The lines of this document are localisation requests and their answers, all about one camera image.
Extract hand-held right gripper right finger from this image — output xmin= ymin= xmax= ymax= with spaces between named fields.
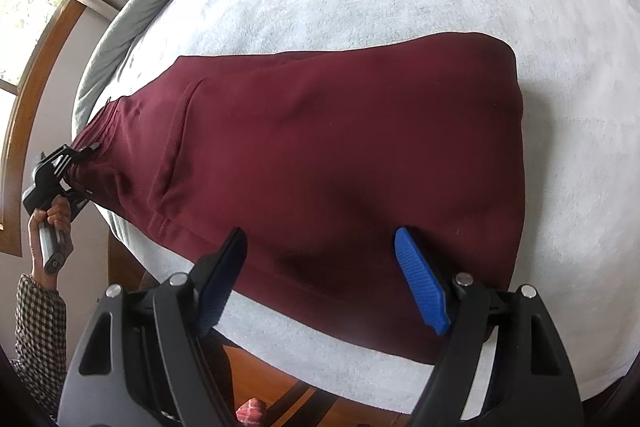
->
xmin=394 ymin=227 xmax=584 ymax=427

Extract maroon pants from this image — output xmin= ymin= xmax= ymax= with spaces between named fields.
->
xmin=67 ymin=32 xmax=526 ymax=366

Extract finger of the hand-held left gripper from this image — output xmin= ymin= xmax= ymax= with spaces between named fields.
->
xmin=62 ymin=186 xmax=95 ymax=224
xmin=41 ymin=144 xmax=100 ymax=175

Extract wooden framed window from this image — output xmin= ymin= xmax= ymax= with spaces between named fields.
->
xmin=0 ymin=0 xmax=87 ymax=260

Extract person's left hand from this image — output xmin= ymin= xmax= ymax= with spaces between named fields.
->
xmin=27 ymin=196 xmax=75 ymax=279

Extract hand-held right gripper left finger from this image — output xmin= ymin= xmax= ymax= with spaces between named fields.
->
xmin=56 ymin=227 xmax=249 ymax=427

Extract person's left forearm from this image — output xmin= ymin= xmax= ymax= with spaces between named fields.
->
xmin=12 ymin=273 xmax=69 ymax=414

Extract red plaid slipper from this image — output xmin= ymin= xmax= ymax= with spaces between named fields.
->
xmin=235 ymin=398 xmax=269 ymax=427

